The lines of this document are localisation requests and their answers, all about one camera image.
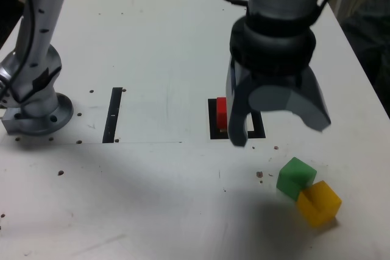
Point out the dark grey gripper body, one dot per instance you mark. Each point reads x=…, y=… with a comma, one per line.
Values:
x=274, y=78

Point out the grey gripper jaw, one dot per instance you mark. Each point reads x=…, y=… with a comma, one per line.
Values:
x=310, y=107
x=237, y=120

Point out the red cube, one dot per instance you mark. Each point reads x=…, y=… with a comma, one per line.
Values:
x=221, y=112

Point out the green cube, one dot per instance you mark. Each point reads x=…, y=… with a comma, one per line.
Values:
x=289, y=177

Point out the yellow cube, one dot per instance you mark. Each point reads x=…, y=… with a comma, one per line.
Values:
x=320, y=208

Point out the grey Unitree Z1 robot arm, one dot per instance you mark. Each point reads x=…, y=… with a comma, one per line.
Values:
x=39, y=28

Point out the black tape square outline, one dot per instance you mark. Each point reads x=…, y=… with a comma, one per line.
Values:
x=212, y=117

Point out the black tape strip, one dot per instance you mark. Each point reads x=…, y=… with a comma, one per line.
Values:
x=110, y=120

